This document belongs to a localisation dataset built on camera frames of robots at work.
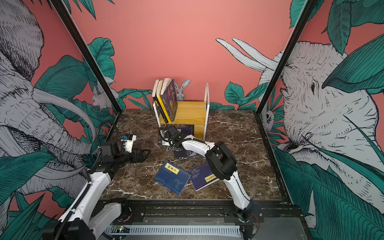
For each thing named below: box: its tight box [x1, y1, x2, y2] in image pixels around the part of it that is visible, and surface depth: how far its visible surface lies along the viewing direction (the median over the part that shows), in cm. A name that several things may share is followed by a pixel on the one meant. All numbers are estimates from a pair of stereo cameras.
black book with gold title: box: [152, 79, 169, 124], surface depth 76 cm
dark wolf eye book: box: [173, 149, 200, 158], surface depth 97 cm
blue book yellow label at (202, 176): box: [188, 163, 220, 192], surface depth 88 cm
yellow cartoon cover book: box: [156, 80, 172, 125], surface depth 77 cm
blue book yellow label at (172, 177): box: [154, 160, 192, 196], surface depth 88 cm
